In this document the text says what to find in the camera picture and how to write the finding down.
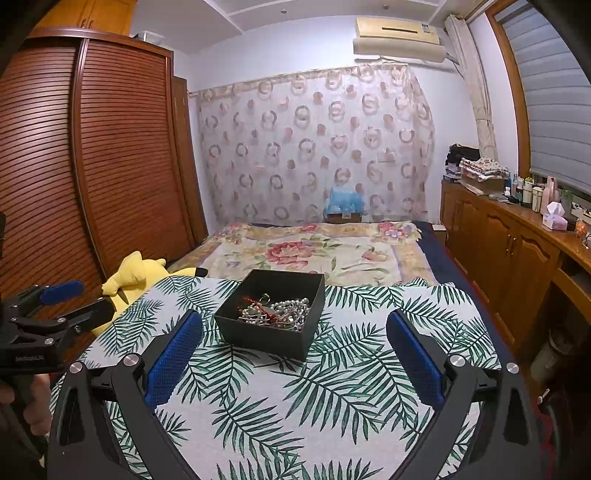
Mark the patterned folded cloth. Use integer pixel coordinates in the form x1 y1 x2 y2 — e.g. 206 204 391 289
459 157 511 184

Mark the dark blue bedsheet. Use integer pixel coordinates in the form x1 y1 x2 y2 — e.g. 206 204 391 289
410 220 463 288

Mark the wooden window frame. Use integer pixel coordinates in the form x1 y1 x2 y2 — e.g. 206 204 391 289
485 8 533 180

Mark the wooden overhead cabinet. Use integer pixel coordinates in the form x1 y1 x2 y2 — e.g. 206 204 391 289
32 0 139 38

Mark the green leaf print cloth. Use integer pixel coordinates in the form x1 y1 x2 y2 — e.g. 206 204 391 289
74 276 502 480

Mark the long wooden cabinet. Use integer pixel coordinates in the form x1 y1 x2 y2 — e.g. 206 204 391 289
438 178 591 363

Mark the person's left hand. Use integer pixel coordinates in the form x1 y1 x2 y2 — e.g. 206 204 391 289
0 373 52 430

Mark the silver pearl bead necklace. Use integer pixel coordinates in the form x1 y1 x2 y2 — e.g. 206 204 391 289
256 298 311 332

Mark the row of toiletry bottles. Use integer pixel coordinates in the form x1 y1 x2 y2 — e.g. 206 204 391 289
505 171 574 214

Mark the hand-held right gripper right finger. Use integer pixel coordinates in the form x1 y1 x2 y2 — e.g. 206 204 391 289
385 310 555 480

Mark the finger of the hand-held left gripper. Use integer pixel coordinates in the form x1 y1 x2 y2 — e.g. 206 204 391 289
11 298 115 337
2 280 86 319

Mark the yellow plush toy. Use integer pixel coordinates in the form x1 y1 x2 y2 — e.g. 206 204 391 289
92 251 209 337

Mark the brown slatted wooden wardrobe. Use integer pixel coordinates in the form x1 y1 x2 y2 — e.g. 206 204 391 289
0 34 208 326

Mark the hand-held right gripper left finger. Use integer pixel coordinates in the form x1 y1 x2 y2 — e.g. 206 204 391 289
46 310 204 480

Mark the white wall air conditioner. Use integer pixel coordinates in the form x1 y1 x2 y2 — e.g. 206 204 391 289
353 16 459 66

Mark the pink tissue box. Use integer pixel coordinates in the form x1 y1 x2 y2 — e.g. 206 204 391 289
541 200 568 231

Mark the beige tied curtain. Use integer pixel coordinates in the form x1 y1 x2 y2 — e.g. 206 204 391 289
444 14 498 160

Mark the grey window blind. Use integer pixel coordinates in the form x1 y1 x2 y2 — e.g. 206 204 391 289
501 0 591 205

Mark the pile of dark clothes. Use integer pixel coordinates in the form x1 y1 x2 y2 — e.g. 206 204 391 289
444 144 482 179

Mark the blue plastic bag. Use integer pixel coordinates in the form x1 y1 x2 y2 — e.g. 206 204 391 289
327 187 365 215

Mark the black jewelry box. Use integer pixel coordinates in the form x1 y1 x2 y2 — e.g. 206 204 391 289
213 269 326 361

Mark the floral blanket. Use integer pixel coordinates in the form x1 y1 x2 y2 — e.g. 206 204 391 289
168 222 439 288

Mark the white waste bin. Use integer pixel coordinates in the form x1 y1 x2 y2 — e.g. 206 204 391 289
530 340 565 385

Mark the sheer ring pattern curtain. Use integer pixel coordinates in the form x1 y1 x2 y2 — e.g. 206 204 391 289
196 65 437 225

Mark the red cord bracelet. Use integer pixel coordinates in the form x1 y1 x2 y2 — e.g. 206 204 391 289
236 296 280 324

